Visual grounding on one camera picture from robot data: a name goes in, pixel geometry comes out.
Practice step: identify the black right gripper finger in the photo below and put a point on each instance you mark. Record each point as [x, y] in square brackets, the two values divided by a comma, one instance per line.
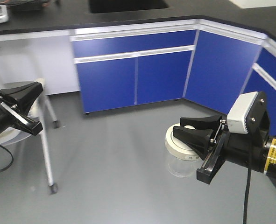
[203, 123]
[197, 140]

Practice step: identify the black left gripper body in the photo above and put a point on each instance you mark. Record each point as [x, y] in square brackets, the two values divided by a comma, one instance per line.
[15, 119]

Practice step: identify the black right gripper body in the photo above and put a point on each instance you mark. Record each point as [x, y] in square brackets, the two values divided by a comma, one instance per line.
[246, 150]

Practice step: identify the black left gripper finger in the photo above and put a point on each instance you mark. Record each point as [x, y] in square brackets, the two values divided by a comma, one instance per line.
[22, 96]

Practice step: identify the glass jar with white lid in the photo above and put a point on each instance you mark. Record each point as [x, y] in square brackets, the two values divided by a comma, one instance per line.
[181, 160]

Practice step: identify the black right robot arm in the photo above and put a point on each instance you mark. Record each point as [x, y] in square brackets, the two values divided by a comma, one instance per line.
[257, 112]

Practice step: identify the white stool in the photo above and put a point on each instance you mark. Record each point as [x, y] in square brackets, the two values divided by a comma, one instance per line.
[52, 185]

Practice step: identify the blue lab cabinet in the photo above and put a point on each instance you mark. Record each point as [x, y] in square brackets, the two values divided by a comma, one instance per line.
[203, 61]

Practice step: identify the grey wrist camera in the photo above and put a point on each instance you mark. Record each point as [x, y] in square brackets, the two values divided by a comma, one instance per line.
[236, 118]

